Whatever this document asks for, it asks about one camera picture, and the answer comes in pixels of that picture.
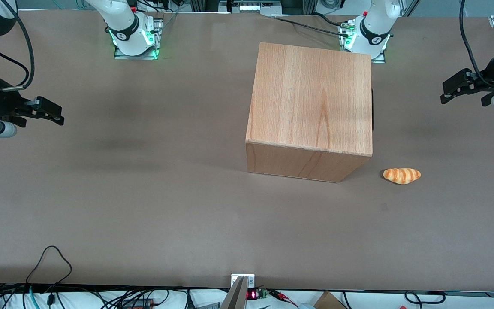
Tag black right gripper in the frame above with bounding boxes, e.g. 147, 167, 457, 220
0, 79, 65, 128

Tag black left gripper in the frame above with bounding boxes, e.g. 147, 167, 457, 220
440, 64, 494, 107

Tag wooden drawer cabinet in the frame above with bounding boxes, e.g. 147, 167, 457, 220
246, 42, 374, 183

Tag striped toy bread roll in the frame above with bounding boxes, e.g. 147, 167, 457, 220
383, 167, 422, 185

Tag orange and black device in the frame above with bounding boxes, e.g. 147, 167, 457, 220
120, 298, 157, 309

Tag white lit panel device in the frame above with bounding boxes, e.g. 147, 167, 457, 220
229, 0, 283, 13

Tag brown cardboard piece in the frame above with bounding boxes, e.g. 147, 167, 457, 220
313, 291, 349, 309

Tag red and black clip leads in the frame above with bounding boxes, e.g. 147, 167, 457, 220
268, 290, 299, 306

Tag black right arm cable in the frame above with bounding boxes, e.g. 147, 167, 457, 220
0, 0, 35, 89

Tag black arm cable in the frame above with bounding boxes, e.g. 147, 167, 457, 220
459, 0, 494, 86
0, 0, 35, 89

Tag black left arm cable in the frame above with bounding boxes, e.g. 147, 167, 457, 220
459, 0, 494, 86

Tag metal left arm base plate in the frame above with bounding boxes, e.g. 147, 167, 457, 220
338, 21, 387, 64

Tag thin black looped cable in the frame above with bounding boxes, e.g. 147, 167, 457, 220
26, 246, 72, 284

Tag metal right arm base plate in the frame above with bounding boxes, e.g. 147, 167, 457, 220
114, 17, 163, 60

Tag short black table cable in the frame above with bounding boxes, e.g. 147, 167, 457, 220
313, 13, 343, 27

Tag long black table cable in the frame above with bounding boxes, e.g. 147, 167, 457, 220
273, 16, 349, 36

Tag black coiled floor cable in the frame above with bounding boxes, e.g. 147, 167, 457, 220
404, 291, 447, 306

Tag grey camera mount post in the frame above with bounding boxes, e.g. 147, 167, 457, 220
219, 276, 248, 309

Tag silver camera mount bracket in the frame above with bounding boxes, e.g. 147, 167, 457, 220
231, 274, 256, 289

